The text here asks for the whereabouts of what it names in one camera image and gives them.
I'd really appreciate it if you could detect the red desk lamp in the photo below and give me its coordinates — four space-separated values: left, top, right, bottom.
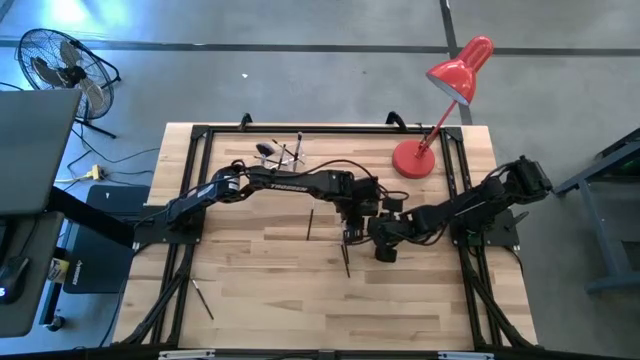
390 33 496 181

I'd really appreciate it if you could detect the clear acrylic organizer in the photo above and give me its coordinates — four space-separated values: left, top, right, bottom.
252 130 309 175

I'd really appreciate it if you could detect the dark metal cart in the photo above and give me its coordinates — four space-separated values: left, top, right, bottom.
552 127 640 295

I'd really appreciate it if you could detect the yellow power plug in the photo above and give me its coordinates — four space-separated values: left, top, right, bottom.
53 163 105 185

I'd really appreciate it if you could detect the yellow and white label card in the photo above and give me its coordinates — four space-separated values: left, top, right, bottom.
46 256 72 285

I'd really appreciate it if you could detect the grey side desk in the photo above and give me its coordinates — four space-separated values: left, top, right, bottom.
0 211 66 340

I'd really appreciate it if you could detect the black floor fan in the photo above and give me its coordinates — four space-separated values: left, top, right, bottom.
16 27 123 140

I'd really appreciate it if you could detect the grey flat panel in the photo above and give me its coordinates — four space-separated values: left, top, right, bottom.
0 88 84 217

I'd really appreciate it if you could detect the black computer mouse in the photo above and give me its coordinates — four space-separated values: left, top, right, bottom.
0 254 31 306

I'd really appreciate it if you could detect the black aluminium table frame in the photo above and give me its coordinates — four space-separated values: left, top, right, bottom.
113 110 540 351

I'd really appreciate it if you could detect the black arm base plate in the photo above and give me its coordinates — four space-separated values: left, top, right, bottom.
132 202 207 247
447 207 522 250

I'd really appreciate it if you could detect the white frame bracket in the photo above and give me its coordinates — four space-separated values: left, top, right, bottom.
157 349 217 360
437 350 496 360

